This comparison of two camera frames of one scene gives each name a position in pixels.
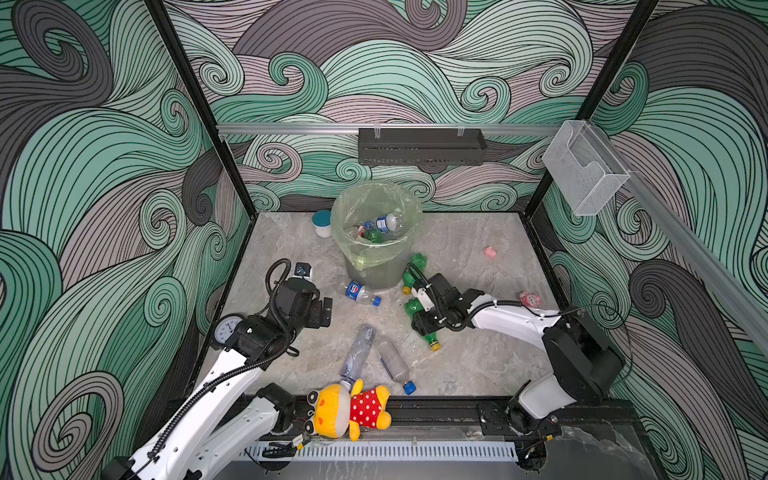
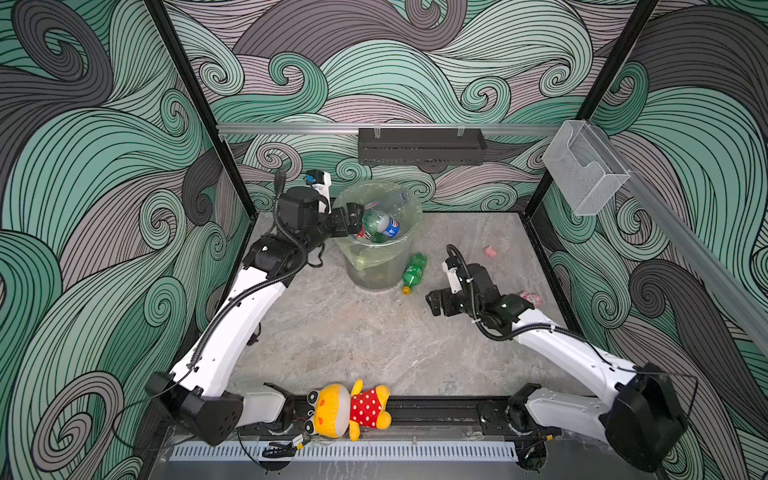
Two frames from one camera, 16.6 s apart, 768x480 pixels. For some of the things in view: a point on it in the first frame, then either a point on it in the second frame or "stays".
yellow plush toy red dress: [336, 411] stays
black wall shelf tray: [420, 146] stays
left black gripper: [320, 312] to [352, 220]
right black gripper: [420, 325] to [435, 303]
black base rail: [463, 420] stays
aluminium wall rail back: [233, 130] stays
